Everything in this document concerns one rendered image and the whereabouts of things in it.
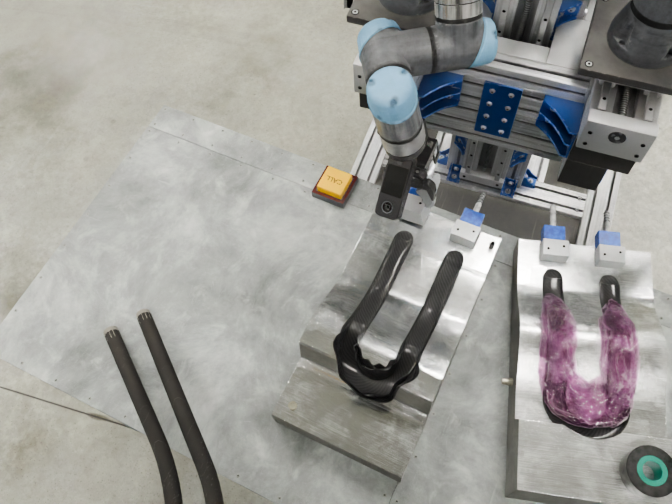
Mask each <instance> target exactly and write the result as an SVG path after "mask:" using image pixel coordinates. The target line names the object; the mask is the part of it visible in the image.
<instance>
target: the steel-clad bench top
mask: <svg viewBox="0 0 672 504"><path fill-rule="evenodd" d="M325 168H326V165H323V164H321V163H318V162H315V161H313V160H310V159H307V158H305V157H302V156H299V155H297V154H294V153H291V152H289V151H286V150H283V149H281V148H278V147H275V146H273V145H270V144H267V143H265V142H262V141H259V140H257V139H254V138H251V137H249V136H246V135H243V134H241V133H238V132H235V131H233V130H230V129H227V128H225V127H222V126H219V125H217V124H214V123H211V122H209V121H206V120H203V119H201V118H198V117H195V116H193V115H190V114H187V113H185V112H182V111H179V110H177V109H174V108H171V107H169V106H166V105H164V106H163V107H162V108H161V110H160V111H159V112H158V114H157V115H156V116H155V118H154V119H153V120H152V122H151V123H150V124H149V126H148V127H147V128H146V130H145V131H144V133H143V134H142V135H141V137H140V138H139V139H138V141H137V142H136V143H135V145H134V146H133V147H132V149H131V150H130V151H129V153H128V154H127V155H126V157H125V158H124V159H123V161H122V162H121V163H120V165H119V166H118V167H117V169H116V170H115V171H114V173H113V174H112V175H111V177H110V178H109V180H108V181H107V182H106V184H105V185H104V186H103V188H102V189H101V190H100V192H99V193H98V194H97V196H96V197H95V198H94V200H93V201H92V202H91V204H90V205H89V206H88V208H87V209H86V210H85V212H84V213H83V214H82V216H81V217H80V218H79V220H78V221H77V222H76V224H75V225H74V226H73V228H72V229H71V231H70V232H69V233H68V235H67V236H66V237H65V239H64V240H63V241H62V243H61V244H60V245H59V247H58V248H57V249H56V251H55V252H54V253H53V255H52V256H51V257H50V259H49V260H48V261H47V263H46V264H45V265H44V267H43V268H42V269H41V271H40V272H39V273H38V275H37V276H36V278H35V279H34V280H33V282H32V283H31V284H30V286H29V287H28V288H27V290H26V291H25V292H24V294H23V295H22V296H21V298H20V299H19V300H18V302H17V303H16V304H15V306H14V307H13V308H12V310H11V311H10V312H9V314H8V315H7V316H6V318H5V319H4V320H3V322H2V323H1V325H0V359H2V360H4V361H6V362H8V363H10V364H12V365H14V366H16V367H18V368H19V369H21V370H23V371H25V372H27V373H29V374H31V375H33V376H35V377H36V378H38V379H40V380H42V381H44V382H46V383H48V384H50V385H52V386H54V387H55V388H57V389H59V390H61V391H63V392H65V393H67V394H69V395H71V396H73V397H74V398H76V399H78V400H80V401H82V402H84V403H86V404H88V405H90V406H92V407H93V408H95V409H97V410H99V411H101V412H103V413H105V414H107V415H109V416H111V417H112V418H114V419H116V420H118V421H120V422H122V423H124V424H126V425H128V426H129V427H131V428H133V429H135V430H137V431H139V432H141V433H143V434H145V435H146V433H145V431H144V429H143V426H142V424H141V422H140V419H139V417H138V414H137V412H136V410H135V407H134V405H133V403H132V400H131V398H130V395H129V393H128V391H127V388H126V386H125V384H124V381H123V379H122V376H121V374H120V372H119V369H118V367H117V365H116V362H115V360H114V357H113V355H112V353H111V350H110V348H109V346H108V343H107V341H106V338H105V336H104V334H103V332H104V330H105V329H106V328H107V327H110V326H116V327H117V328H118V330H119V332H120V334H121V337H122V339H123V341H124V343H125V346H126V348H127V350H128V353H129V355H130V357H131V359H132V362H133V364H134V366H135V368H136V371H137V373H138V375H139V377H140V380H141V382H142V384H143V387H144V389H145V391H146V393H147V396H148V398H149V400H150V402H151V405H152V407H153V409H154V412H155V414H156V416H157V418H158V421H159V423H160V425H161V427H162V430H163V432H164V434H165V437H166V439H167V441H168V444H169V446H170V448H171V449H173V450H175V451H177V452H179V453H181V454H183V455H185V456H186V457H188V458H190V459H192V457H191V454H190V452H189V449H188V447H187V444H186V442H185V439H184V437H183V434H182V431H181V429H180V426H179V424H178V421H177V419H176V416H175V414H174V411H173V409H172V406H171V404H170V401H169V399H168V396H167V393H166V391H165V388H164V386H163V383H162V381H161V378H160V376H159V373H158V371H157V368H156V366H155V363H154V361H153V358H152V355H151V353H150V350H149V348H148V345H147V343H146V340H145V338H144V335H143V333H142V330H141V328H140V325H139V323H138V320H137V317H136V313H137V312H138V311H139V310H141V309H149V310H150V312H151V315H152V317H153V319H154V322H155V324H156V327H157V329H158V331H159V334H160V336H161V339H162V341H163V343H164V346H165V348H166V351H167V353H168V355H169V358H170V360H171V363H172V365H173V367H174V370H175V372H176V375H177V377H178V379H179V382H180V384H181V387H182V389H183V391H184V394H185V396H186V399H187V401H188V403H189V406H190V408H191V411H192V413H193V415H194V418H195V420H196V423H197V425H198V427H199V430H200V432H201V435H202V437H203V439H204V442H205V444H206V447H207V449H208V451H209V454H210V456H211V459H212V461H213V464H214V466H215V469H216V472H217V473H219V474H221V475H222V476H224V477H226V478H228V479H230V480H232V481H234V482H236V483H238V484H240V485H241V486H243V487H245V488H247V489H249V490H251V491H253V492H255V493H257V494H259V495H260V496H262V497H264V498H266V499H268V500H270V501H272V502H274V503H276V504H545V503H539V502H532V501H526V500H519V499H512V498H506V497H505V483H506V454H507V426H508V397H509V386H508V385H504V384H501V380H502V378H506V379H508V378H509V368H510V339H511V310H512V281H513V252H514V249H515V246H516V244H517V241H518V239H520V238H518V237H515V236H512V235H510V234H507V233H504V232H502V231H499V230H496V229H494V228H491V227H488V226H486V225H483V224H482V225H481V229H480V231H481V232H484V233H487V234H489V235H492V236H494V237H497V238H500V239H501V242H500V245H499V248H498V250H497V253H496V256H495V258H494V261H493V263H492V266H491V268H490V270H489V273H488V275H487V278H486V280H485V282H484V285H483V287H482V290H481V292H480V294H479V297H478V299H477V302H476V304H475V306H474V309H473V311H472V313H471V316H470V318H469V321H468V323H467V325H466V328H465V330H464V333H463V335H462V337H461V340H460V342H459V345H458V347H457V349H456V352H455V354H454V356H453V359H452V361H451V364H450V366H449V368H448V371H447V373H446V376H445V378H444V380H443V383H442V385H441V388H440V390H439V392H438V395H437V397H436V399H435V402H434V404H433V407H432V409H431V411H430V414H429V416H428V419H427V421H426V423H425V426H424V428H423V431H422V433H421V435H420V438H419V440H418V442H417V445H416V447H415V450H414V452H413V454H412V457H411V459H410V462H409V464H408V466H407V469H406V471H405V474H404V476H403V478H402V481H401V483H400V482H398V481H396V480H393V479H391V478H389V477H387V476H385V475H383V474H381V473H379V472H377V471H375V470H373V469H371V468H369V467H367V466H365V465H363V464H361V463H359V462H357V461H355V460H353V459H351V458H349V457H347V456H345V455H343V454H341V453H339V452H337V451H335V450H333V449H331V448H328V447H326V446H324V445H322V444H320V443H318V442H316V441H314V440H312V439H310V438H308V437H306V436H304V435H302V434H300V433H298V432H296V431H294V430H292V429H290V428H288V427H286V426H284V425H282V424H280V423H278V422H276V421H275V419H274V418H273V416H272V415H271V414H272V412H273V410H274V408H275V406H276V404H277V402H278V400H279V399H280V397H281V395H282V393H283V391H284V389H285V387H286V385H287V383H288V381H289V379H290V378H291V376H292V374H293V372H294V370H295V368H296V366H297V364H298V361H299V359H300V347H299V340H300V338H301V336H302V334H303V332H304V330H305V328H306V326H307V324H308V323H309V321H310V319H311V317H312V316H313V314H314V312H315V311H316V309H317V308H318V307H319V305H320V304H321V302H322V301H323V300H324V298H325V297H326V296H327V294H328V293H329V292H330V290H331V289H332V288H333V286H334V285H335V284H336V282H337V281H338V279H339V277H340V276H341V274H342V272H343V270H344V268H345V266H346V265H347V263H348V261H349V259H350V257H351V255H352V253H353V251H354V249H355V247H356V245H357V243H358V241H359V239H360V237H361V235H362V233H363V231H364V229H365V227H366V225H367V223H368V221H369V219H370V217H371V215H372V213H373V211H374V209H375V208H376V204H377V200H378V197H379V193H380V189H381V186H379V185H377V184H374V183H371V182H369V181H366V180H363V179H361V178H358V183H357V185H356V187H355V189H354V191H353V193H352V194H351V196H350V198H349V200H348V202H347V203H346V205H345V207H344V209H343V208H340V207H338V206H335V205H333V204H330V203H328V202H325V201H322V200H320V199H317V198H315V197H312V190H313V188H314V187H315V185H316V183H317V182H318V180H319V178H320V176H321V175H322V173H323V171H324V169H325ZM653 298H654V305H655V310H656V313H657V316H658V319H659V321H660V324H661V326H662V329H663V332H664V336H665V340H666V346H667V384H666V425H667V438H668V439H671V440H672V295H670V294H667V293H664V292H662V291H659V290H656V289H654V288H653ZM192 460H193V459H192ZM397 482H398V484H397ZM396 485H397V486H396ZM395 487H396V488H395ZM394 490H395V491H394ZM393 492H394V493H393ZM392 494H393V495H392ZM391 497H392V498H391ZM390 499H391V500H390ZM389 502H390V503H389Z"/></svg>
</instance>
